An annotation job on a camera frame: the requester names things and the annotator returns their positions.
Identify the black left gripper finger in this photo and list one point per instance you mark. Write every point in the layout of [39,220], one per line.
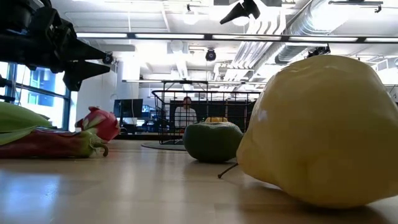
[77,73]
[82,53]

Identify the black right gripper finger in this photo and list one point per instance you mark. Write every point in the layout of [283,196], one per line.
[237,12]
[253,7]

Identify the pink dragon fruit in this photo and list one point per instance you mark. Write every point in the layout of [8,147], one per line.
[104,126]

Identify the red chili pepper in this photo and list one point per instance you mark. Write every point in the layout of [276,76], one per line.
[46,144]

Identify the green round fruit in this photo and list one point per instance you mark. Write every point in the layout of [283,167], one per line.
[211,141]

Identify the yellow pear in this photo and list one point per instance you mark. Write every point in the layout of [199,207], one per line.
[326,130]

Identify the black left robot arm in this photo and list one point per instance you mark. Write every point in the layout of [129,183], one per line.
[12,12]

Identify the black ceiling spotlight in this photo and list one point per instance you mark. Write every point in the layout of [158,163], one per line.
[210,55]
[318,51]
[108,58]

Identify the large window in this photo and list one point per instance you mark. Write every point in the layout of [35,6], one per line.
[43,93]

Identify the round white ceiling fixture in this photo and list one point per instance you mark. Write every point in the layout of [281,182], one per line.
[190,17]

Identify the black computer monitor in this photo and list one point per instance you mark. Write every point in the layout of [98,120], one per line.
[128,108]

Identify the long ceiling light strip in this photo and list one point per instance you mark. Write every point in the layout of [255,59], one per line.
[168,36]

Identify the dark office desk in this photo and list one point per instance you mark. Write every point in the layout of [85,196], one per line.
[136,129]

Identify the yellow bell pepper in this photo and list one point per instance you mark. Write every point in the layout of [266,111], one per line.
[216,119]

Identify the round grey woven placemat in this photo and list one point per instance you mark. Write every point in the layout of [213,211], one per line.
[161,146]

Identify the person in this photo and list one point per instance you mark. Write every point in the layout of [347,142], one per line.
[185,115]

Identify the silver ventilation duct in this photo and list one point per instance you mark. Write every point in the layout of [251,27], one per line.
[311,25]

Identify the black ceiling rail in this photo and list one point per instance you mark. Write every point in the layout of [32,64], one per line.
[354,2]

